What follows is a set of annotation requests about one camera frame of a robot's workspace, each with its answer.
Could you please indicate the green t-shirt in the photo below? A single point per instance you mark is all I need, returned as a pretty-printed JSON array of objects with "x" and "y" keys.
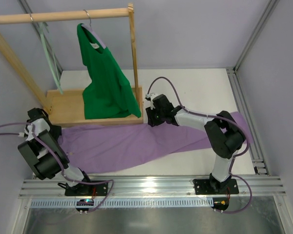
[{"x": 109, "y": 94}]

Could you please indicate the black mounting plate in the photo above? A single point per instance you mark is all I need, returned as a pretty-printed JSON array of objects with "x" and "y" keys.
[
  {"x": 97, "y": 189},
  {"x": 203, "y": 186}
]

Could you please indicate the wooden clothes rack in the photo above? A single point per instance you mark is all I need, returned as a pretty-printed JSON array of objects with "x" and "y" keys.
[{"x": 67, "y": 109}]

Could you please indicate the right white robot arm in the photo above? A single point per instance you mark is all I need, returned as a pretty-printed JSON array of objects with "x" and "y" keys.
[{"x": 225, "y": 136}]

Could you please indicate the mint green clothes hanger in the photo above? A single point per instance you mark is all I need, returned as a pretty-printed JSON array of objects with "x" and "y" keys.
[{"x": 49, "y": 53}]

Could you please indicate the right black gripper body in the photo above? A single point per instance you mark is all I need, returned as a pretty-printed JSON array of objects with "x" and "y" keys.
[{"x": 151, "y": 117}]

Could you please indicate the aluminium frame post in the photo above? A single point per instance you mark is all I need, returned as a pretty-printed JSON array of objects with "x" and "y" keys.
[
  {"x": 256, "y": 149},
  {"x": 26, "y": 9}
]

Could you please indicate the purple clothes hanger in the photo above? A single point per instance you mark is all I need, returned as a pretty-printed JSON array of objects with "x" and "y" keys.
[{"x": 89, "y": 29}]

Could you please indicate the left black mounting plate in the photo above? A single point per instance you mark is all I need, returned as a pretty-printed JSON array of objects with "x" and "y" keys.
[{"x": 97, "y": 189}]

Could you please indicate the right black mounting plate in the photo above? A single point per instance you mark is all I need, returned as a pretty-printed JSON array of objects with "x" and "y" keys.
[{"x": 203, "y": 186}]

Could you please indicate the aluminium frame post left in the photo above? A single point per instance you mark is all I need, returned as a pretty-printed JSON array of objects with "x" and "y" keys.
[{"x": 26, "y": 9}]

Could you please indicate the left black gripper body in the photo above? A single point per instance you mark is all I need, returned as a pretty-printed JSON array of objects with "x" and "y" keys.
[{"x": 35, "y": 113}]

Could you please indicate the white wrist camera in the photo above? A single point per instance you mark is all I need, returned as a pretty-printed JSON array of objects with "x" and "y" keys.
[
  {"x": 150, "y": 97},
  {"x": 27, "y": 134}
]

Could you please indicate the aluminium frame post right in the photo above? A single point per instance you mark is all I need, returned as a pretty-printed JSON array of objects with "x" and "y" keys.
[{"x": 256, "y": 149}]

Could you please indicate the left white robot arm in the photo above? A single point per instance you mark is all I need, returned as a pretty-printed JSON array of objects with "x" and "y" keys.
[{"x": 46, "y": 158}]

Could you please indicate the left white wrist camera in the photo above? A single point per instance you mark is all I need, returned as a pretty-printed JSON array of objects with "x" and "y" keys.
[{"x": 27, "y": 134}]

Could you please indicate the slotted cable duct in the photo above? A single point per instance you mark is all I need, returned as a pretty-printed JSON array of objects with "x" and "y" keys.
[{"x": 172, "y": 202}]

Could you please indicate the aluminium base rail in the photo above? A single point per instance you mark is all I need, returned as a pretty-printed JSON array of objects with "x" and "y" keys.
[{"x": 154, "y": 186}]

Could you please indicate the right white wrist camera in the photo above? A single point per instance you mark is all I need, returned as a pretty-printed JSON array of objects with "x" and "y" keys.
[{"x": 150, "y": 97}]

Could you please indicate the purple trousers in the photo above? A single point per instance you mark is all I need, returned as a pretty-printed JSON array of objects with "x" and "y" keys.
[{"x": 106, "y": 149}]

